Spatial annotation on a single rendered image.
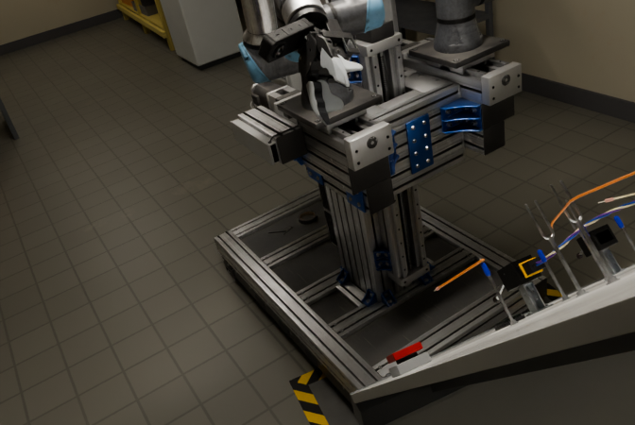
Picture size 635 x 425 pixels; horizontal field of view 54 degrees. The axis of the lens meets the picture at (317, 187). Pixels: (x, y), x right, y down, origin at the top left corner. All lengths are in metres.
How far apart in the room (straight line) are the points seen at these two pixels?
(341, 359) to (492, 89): 1.05
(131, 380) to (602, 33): 3.12
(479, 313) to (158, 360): 1.37
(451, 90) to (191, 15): 4.33
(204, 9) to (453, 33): 4.33
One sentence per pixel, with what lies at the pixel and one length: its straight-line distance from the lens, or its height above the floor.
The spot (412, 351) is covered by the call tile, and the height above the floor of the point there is 1.11.
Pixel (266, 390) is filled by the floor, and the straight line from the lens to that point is 2.56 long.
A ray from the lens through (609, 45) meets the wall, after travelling 4.07.
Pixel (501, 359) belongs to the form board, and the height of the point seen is 1.44.
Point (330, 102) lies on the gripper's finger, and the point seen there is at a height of 1.43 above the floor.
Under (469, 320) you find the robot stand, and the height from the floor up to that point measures 0.23.
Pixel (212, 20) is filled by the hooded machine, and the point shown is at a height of 0.43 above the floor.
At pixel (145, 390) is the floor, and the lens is 2.77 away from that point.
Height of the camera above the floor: 1.85
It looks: 30 degrees down
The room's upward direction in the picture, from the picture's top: 12 degrees counter-clockwise
